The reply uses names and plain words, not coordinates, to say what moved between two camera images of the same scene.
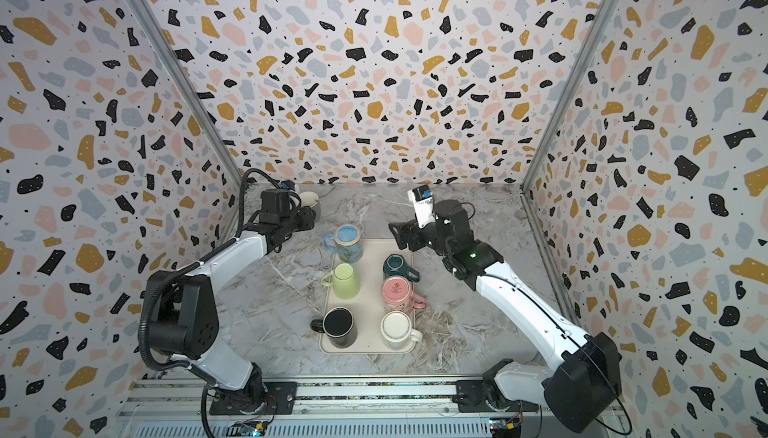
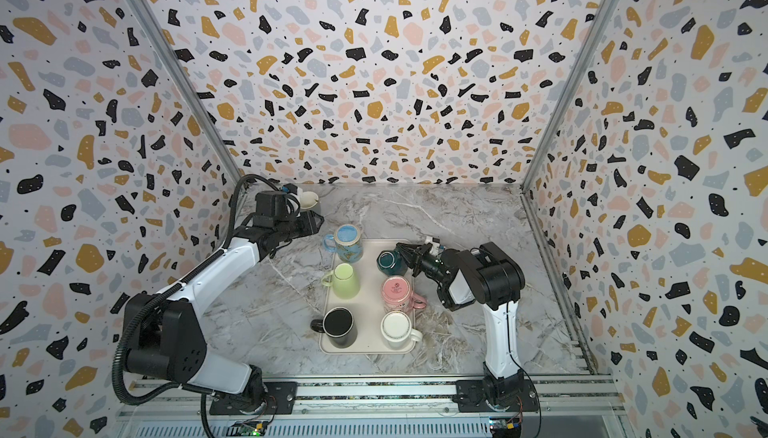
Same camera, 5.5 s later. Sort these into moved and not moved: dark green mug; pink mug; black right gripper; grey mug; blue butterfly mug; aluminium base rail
Moved: black right gripper; dark green mug
Not moved: aluminium base rail; blue butterfly mug; grey mug; pink mug
